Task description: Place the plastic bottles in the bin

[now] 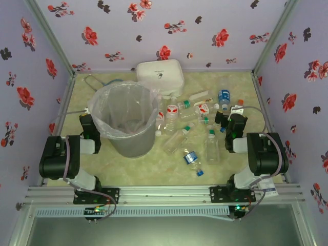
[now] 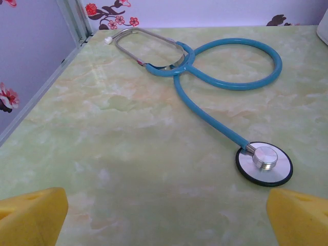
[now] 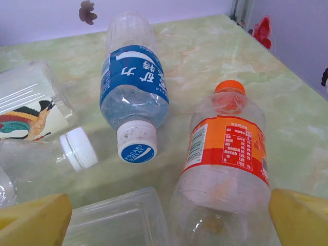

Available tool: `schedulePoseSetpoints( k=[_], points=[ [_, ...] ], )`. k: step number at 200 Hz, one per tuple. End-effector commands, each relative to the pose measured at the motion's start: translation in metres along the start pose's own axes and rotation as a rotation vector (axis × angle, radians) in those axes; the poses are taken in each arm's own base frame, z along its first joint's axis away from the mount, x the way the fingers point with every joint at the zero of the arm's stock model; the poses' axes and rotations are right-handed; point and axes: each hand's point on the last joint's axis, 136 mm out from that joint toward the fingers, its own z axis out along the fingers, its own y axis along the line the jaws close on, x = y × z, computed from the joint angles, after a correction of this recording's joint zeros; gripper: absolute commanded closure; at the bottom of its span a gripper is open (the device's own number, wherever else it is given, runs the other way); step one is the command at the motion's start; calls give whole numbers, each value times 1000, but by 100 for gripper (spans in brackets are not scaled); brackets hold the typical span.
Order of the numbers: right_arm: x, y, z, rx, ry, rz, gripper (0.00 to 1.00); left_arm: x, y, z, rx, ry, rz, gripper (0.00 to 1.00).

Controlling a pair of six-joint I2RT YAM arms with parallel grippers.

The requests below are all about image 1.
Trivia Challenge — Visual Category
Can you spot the clear plastic bin liner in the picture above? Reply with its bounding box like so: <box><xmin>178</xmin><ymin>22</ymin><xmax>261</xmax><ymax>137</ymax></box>
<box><xmin>87</xmin><ymin>80</ymin><xmax>160</xmax><ymax>139</ymax></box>

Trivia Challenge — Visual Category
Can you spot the small printed plastic bottle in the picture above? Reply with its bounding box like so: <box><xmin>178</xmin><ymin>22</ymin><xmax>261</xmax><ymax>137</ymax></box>
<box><xmin>193</xmin><ymin>97</ymin><xmax>215</xmax><ymax>107</ymax></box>

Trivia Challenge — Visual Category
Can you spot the clear bottle green white cap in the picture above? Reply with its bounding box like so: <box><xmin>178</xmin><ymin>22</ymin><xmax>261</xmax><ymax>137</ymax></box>
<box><xmin>206</xmin><ymin>129</ymin><xmax>220</xmax><ymax>165</ymax></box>

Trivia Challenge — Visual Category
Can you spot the grey plastic bin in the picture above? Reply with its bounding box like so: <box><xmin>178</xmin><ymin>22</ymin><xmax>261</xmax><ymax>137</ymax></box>
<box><xmin>92</xmin><ymin>83</ymin><xmax>158</xmax><ymax>159</ymax></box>

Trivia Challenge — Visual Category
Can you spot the crushed blue label bottle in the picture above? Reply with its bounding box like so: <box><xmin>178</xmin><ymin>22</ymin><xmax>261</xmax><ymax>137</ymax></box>
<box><xmin>182</xmin><ymin>150</ymin><xmax>206</xmax><ymax>177</ymax></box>

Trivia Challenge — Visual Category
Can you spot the red label clear bottle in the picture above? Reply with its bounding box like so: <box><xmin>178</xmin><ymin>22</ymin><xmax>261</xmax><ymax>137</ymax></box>
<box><xmin>163</xmin><ymin>96</ymin><xmax>180</xmax><ymax>136</ymax></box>

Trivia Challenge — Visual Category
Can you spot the small red label bottle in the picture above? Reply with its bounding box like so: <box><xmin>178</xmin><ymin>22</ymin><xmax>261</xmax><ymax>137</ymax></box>
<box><xmin>154</xmin><ymin>111</ymin><xmax>165</xmax><ymax>136</ymax></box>

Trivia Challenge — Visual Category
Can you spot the clear plain plastic bottle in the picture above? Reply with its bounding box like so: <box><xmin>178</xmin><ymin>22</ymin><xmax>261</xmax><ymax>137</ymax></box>
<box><xmin>156</xmin><ymin>94</ymin><xmax>165</xmax><ymax>113</ymax></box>

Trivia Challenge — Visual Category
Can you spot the white label card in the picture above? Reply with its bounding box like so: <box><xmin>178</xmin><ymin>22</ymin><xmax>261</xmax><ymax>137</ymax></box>
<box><xmin>257</xmin><ymin>178</ymin><xmax>279</xmax><ymax>197</ymax></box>

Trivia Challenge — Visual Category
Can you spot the white plastic medicine box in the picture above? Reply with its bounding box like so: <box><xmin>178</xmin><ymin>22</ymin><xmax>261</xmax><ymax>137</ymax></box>
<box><xmin>135</xmin><ymin>59</ymin><xmax>185</xmax><ymax>100</ymax></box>

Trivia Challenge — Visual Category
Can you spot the grey left arm cable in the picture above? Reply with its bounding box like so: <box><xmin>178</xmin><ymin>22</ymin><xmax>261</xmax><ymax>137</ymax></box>
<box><xmin>50</xmin><ymin>109</ymin><xmax>118</xmax><ymax>221</ymax></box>

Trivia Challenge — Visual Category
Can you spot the aluminium side rail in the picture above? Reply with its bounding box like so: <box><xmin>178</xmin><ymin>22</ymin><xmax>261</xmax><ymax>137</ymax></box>
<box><xmin>252</xmin><ymin>73</ymin><xmax>290</xmax><ymax>184</ymax></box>
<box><xmin>38</xmin><ymin>74</ymin><xmax>76</xmax><ymax>187</ymax></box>

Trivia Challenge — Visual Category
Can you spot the thin grey wire loop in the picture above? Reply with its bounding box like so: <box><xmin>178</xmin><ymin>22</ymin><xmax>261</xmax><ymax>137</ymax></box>
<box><xmin>84</xmin><ymin>74</ymin><xmax>106</xmax><ymax>91</ymax></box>

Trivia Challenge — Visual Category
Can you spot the blue cable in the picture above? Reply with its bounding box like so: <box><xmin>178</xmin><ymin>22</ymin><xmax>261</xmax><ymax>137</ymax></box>
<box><xmin>102</xmin><ymin>79</ymin><xmax>125</xmax><ymax>87</ymax></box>

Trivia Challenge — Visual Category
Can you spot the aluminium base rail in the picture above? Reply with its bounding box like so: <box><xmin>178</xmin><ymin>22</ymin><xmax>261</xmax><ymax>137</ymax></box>
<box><xmin>25</xmin><ymin>184</ymin><xmax>303</xmax><ymax>205</ymax></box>

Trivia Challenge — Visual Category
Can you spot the aluminium corner post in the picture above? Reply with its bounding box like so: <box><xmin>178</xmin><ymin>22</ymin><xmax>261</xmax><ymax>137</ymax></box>
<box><xmin>252</xmin><ymin>0</ymin><xmax>300</xmax><ymax>75</ymax></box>
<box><xmin>24</xmin><ymin>0</ymin><xmax>76</xmax><ymax>75</ymax></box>

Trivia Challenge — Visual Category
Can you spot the white slotted cable duct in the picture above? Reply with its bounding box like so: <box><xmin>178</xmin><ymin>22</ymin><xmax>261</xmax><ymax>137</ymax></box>
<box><xmin>34</xmin><ymin>206</ymin><xmax>229</xmax><ymax>218</ymax></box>

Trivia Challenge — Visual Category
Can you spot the aluminium outer frame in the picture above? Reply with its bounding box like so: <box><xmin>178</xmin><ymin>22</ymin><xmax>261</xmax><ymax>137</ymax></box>
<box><xmin>7</xmin><ymin>202</ymin><xmax>318</xmax><ymax>246</ymax></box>

